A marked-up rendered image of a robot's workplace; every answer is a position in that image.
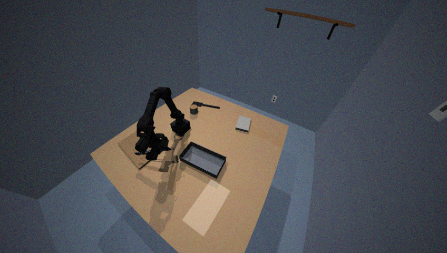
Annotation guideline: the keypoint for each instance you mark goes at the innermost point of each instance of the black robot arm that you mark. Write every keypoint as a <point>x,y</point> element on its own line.
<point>146,122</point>

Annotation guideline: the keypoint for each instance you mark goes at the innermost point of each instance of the dark grey cylinder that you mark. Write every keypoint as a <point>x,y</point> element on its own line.
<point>193,109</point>

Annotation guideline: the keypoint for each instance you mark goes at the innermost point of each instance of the dark grey roasting tin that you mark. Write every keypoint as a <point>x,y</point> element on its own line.
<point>203,159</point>

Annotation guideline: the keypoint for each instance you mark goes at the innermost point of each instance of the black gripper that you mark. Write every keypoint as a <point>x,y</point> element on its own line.
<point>153,154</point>

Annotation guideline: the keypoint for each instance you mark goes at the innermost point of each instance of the wooden board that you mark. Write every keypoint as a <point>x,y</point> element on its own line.
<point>128,146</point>

